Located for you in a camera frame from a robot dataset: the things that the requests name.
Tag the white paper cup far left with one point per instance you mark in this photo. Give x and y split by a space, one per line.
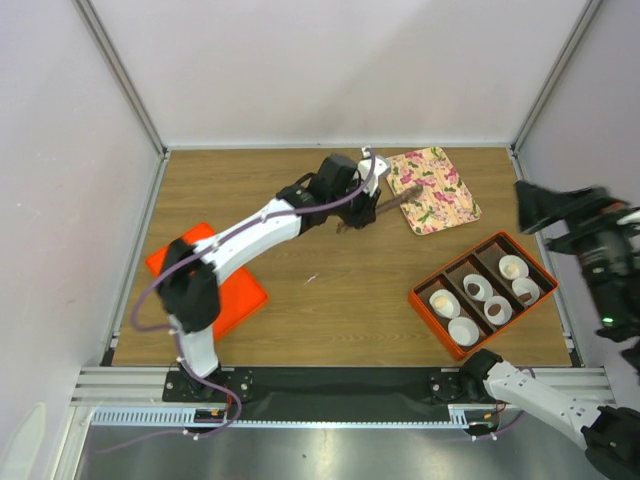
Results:
505 261

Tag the white paper cup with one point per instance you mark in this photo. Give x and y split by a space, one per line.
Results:
451 310
506 314
463 331
526 285
505 261
486 289

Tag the white paper scrap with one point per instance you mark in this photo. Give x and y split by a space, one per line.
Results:
311 278

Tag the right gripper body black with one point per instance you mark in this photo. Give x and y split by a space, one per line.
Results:
601 245

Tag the metal tongs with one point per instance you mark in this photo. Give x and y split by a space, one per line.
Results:
390 202

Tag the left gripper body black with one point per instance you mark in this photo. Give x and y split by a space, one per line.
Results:
356 209

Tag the tan round chocolate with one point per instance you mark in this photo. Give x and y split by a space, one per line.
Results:
441 302

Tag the white round object corner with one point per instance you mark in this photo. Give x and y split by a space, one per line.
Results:
22 450

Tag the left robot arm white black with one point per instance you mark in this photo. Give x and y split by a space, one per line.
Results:
192 274

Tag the white paper cup middle right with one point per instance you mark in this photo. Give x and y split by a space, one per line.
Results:
506 314

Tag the white paper cup near right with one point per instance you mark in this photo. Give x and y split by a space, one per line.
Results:
463 331

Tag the white paper cup far right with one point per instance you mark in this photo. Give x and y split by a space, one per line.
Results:
526 285

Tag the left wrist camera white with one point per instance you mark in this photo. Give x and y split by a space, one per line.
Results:
372 165

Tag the orange compartment box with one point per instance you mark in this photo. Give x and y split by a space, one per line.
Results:
481 259

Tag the white paper cup near left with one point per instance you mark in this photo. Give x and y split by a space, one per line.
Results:
451 310

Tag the floral tray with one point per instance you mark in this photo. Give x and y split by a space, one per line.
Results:
444 202

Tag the brown oval chocolate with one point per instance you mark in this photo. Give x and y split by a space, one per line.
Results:
494 310

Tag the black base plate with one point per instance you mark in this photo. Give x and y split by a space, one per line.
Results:
351 394

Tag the white paper cup middle left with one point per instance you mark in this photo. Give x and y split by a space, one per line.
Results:
486 289

